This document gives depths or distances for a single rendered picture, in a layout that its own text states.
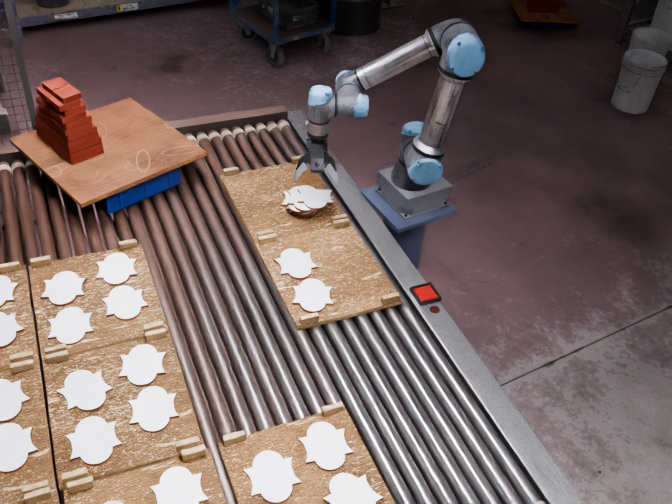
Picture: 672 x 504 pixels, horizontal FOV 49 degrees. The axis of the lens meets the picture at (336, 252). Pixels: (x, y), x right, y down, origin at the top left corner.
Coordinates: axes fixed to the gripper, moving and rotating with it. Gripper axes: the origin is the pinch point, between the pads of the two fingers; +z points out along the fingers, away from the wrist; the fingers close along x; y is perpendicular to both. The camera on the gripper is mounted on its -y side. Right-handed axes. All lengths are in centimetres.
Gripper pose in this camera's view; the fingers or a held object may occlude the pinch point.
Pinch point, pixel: (315, 184)
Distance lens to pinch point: 256.2
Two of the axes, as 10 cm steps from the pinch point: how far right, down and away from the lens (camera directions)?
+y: -0.3, -6.5, 7.6
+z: -0.7, 7.6, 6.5
